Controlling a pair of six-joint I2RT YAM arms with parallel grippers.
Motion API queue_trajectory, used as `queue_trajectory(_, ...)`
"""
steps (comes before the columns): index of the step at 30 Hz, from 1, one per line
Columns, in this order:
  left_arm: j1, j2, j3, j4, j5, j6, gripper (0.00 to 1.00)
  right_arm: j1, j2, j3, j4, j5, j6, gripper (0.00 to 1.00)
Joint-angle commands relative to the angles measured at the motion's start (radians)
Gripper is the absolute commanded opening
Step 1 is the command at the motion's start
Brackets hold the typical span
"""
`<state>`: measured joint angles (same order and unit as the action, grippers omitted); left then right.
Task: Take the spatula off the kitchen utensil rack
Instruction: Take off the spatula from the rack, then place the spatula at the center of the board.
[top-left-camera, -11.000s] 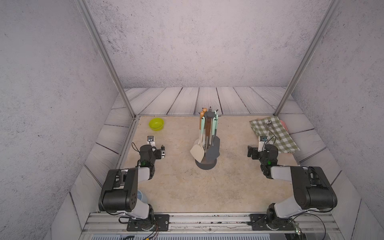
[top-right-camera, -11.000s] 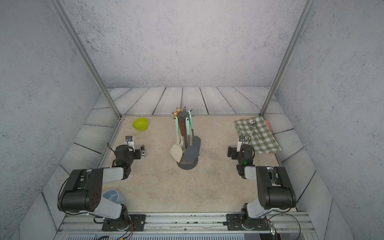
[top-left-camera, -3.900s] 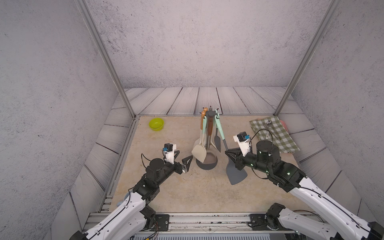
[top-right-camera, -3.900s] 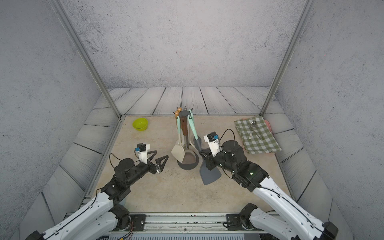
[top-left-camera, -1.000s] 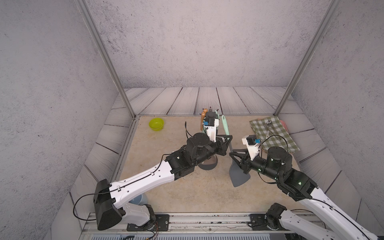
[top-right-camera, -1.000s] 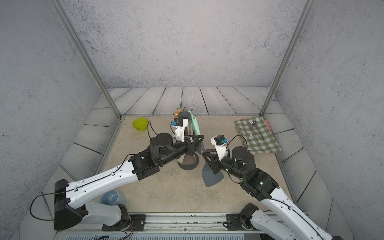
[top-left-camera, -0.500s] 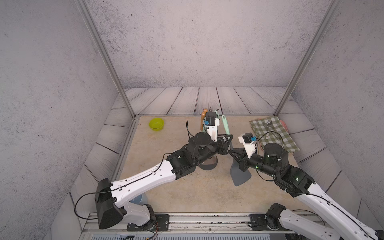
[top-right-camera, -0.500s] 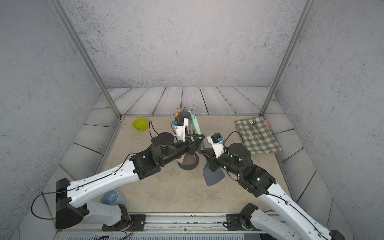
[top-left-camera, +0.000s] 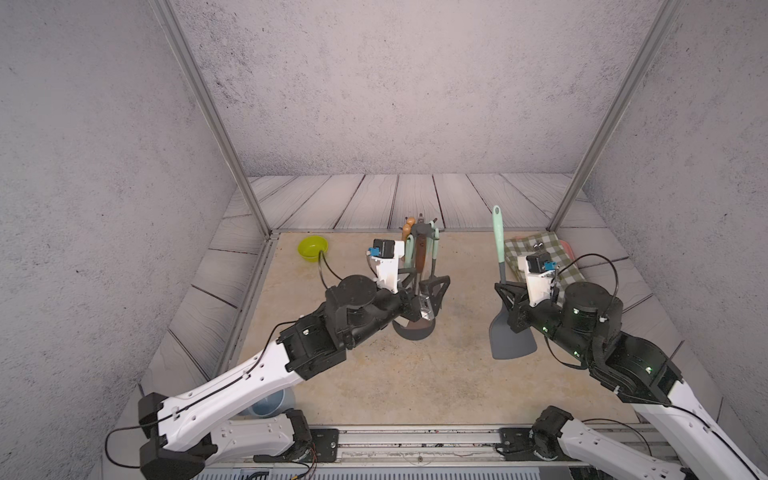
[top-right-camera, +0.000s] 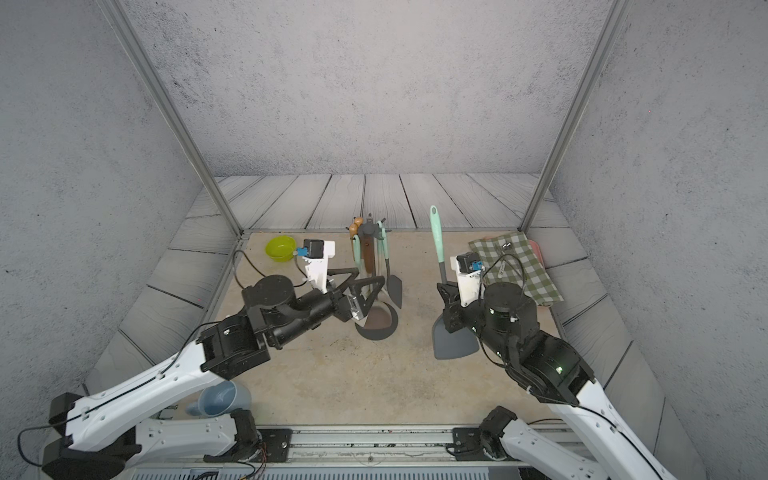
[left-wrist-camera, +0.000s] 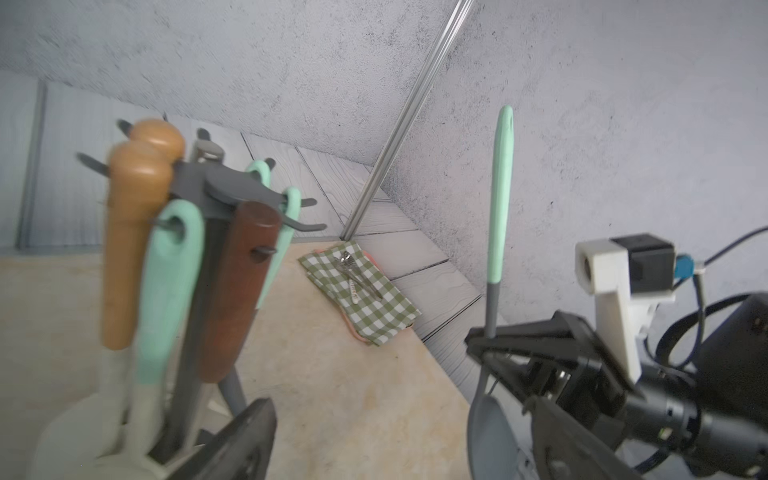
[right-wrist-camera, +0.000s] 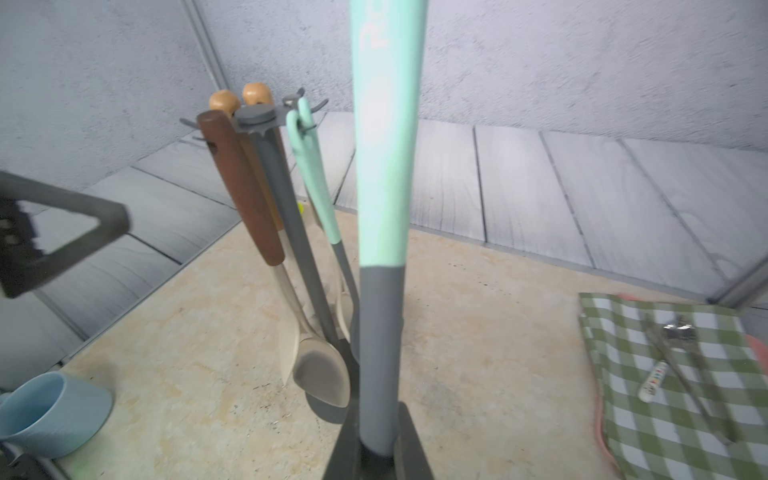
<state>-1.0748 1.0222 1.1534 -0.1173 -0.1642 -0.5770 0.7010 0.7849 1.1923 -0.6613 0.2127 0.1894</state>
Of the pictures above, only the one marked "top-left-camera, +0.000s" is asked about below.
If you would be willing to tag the grey utensil rack stand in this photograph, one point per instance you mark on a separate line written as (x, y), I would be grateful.
(420, 330)

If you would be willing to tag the left frame post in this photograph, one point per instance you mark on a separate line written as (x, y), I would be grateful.
(166, 16)

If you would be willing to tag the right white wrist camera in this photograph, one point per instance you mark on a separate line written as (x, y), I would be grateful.
(538, 276)

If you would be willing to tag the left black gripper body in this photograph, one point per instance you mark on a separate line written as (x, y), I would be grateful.
(407, 309)

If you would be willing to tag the light blue cup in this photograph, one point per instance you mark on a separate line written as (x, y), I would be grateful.
(272, 405)

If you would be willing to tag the grey spatula mint handle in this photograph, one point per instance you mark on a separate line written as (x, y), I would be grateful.
(504, 343)

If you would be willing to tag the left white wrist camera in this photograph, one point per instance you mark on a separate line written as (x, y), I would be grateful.
(385, 256)

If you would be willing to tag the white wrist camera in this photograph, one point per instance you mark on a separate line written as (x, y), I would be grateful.
(538, 276)
(385, 256)

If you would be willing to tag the green checkered cloth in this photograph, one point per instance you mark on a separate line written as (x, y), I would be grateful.
(545, 242)

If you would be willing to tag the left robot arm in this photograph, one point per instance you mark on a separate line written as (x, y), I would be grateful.
(188, 432)

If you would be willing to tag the grey spoon mint handle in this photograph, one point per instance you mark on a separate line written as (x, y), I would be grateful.
(434, 247)

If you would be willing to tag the grey ladle brown handle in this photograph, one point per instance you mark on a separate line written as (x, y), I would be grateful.
(421, 236)

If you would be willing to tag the right frame post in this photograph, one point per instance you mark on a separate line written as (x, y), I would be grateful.
(660, 28)

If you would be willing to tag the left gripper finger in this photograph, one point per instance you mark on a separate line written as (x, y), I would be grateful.
(435, 289)
(412, 283)

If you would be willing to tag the green plastic bowl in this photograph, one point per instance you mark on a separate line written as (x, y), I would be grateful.
(310, 247)

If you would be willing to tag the frame post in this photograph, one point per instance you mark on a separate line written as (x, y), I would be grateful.
(166, 16)
(660, 28)

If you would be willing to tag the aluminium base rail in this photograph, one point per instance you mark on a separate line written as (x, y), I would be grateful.
(418, 453)

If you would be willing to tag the pink board under cloth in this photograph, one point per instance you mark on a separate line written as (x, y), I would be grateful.
(568, 250)

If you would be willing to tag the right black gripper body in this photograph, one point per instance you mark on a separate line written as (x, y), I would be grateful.
(542, 317)

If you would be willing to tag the cream spatula mint handle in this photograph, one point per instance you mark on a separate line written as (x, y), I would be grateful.
(409, 251)

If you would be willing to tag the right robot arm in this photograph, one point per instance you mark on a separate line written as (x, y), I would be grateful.
(587, 326)

